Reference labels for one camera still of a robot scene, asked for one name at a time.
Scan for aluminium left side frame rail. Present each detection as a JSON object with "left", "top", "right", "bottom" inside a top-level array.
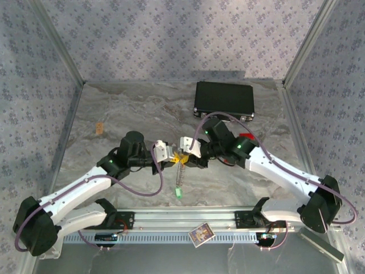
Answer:
[{"left": 21, "top": 82, "right": 86, "bottom": 274}]

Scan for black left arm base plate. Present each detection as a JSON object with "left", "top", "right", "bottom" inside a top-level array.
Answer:
[{"left": 112, "top": 210, "right": 136, "bottom": 231}]

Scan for grey slotted cable duct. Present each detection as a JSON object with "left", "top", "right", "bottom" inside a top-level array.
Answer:
[{"left": 62, "top": 229, "right": 259, "bottom": 245}]

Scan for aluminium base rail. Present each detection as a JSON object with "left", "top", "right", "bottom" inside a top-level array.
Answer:
[{"left": 115, "top": 209, "right": 294, "bottom": 231}]

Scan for aluminium right side frame rail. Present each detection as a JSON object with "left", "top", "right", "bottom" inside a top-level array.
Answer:
[{"left": 276, "top": 80, "right": 353, "bottom": 274}]

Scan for small printed card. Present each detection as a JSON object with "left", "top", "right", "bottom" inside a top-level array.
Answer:
[{"left": 188, "top": 222, "right": 216, "bottom": 248}]

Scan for aluminium frame rail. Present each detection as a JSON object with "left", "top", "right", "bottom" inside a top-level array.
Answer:
[
  {"left": 21, "top": 82, "right": 86, "bottom": 274},
  {"left": 276, "top": 80, "right": 353, "bottom": 274}
]

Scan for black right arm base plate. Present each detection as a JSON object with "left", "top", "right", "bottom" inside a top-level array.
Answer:
[{"left": 234, "top": 210, "right": 259, "bottom": 229}]

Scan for aluminium frame post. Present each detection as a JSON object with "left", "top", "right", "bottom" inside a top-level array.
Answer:
[
  {"left": 28, "top": 0, "right": 87, "bottom": 86},
  {"left": 281, "top": 0, "right": 339, "bottom": 88}
]

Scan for grey metal bar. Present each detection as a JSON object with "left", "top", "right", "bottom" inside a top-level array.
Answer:
[{"left": 296, "top": 228, "right": 344, "bottom": 263}]

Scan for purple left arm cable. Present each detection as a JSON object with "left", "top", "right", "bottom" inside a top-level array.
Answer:
[{"left": 14, "top": 144, "right": 165, "bottom": 253}]

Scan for aluminium left frame post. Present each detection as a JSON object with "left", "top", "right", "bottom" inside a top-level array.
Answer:
[{"left": 28, "top": 0, "right": 87, "bottom": 86}]

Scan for aluminium right frame post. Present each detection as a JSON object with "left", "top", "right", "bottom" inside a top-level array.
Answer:
[{"left": 281, "top": 0, "right": 339, "bottom": 88}]

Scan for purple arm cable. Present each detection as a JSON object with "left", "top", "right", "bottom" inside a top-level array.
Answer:
[
  {"left": 14, "top": 144, "right": 165, "bottom": 253},
  {"left": 192, "top": 112, "right": 358, "bottom": 252}
]

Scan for metal strip with key rings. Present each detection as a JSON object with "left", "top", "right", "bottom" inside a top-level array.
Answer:
[{"left": 175, "top": 162, "right": 185, "bottom": 189}]

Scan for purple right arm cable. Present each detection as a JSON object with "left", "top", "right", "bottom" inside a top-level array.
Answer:
[{"left": 192, "top": 112, "right": 358, "bottom": 252}]

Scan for black hard case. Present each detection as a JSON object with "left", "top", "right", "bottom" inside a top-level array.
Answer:
[{"left": 192, "top": 81, "right": 256, "bottom": 123}]

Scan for small black circuit board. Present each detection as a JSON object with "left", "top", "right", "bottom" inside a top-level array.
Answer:
[
  {"left": 258, "top": 232, "right": 278, "bottom": 243},
  {"left": 95, "top": 232, "right": 119, "bottom": 243}
]

